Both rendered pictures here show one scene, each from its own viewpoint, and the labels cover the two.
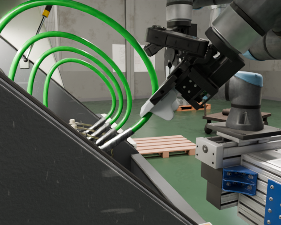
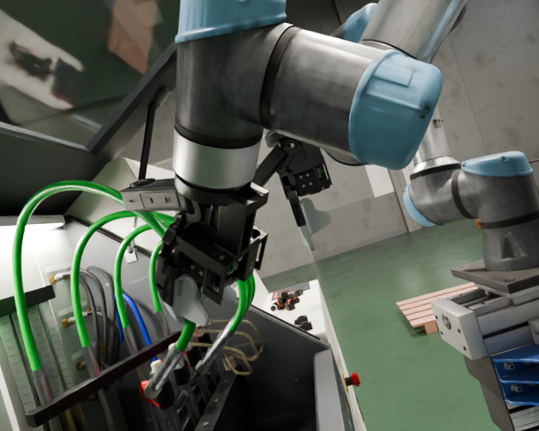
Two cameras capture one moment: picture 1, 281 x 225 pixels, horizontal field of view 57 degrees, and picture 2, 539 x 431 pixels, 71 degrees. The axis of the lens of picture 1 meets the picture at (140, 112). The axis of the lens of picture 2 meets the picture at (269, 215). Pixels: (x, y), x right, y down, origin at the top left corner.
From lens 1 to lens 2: 0.35 m
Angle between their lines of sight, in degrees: 26
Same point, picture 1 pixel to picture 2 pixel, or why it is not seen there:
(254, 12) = (187, 117)
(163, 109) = (190, 309)
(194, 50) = (176, 205)
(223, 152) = (478, 324)
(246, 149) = (537, 308)
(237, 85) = (472, 187)
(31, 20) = not seen: hidden behind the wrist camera
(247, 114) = (514, 236)
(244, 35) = (198, 162)
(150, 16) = not seen: hidden behind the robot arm
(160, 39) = (136, 202)
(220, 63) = (219, 214)
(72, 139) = not seen: outside the picture
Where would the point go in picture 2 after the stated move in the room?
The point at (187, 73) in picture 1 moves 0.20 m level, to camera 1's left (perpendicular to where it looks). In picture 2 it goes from (178, 246) to (48, 288)
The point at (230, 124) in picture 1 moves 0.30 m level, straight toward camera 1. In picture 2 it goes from (488, 262) to (442, 319)
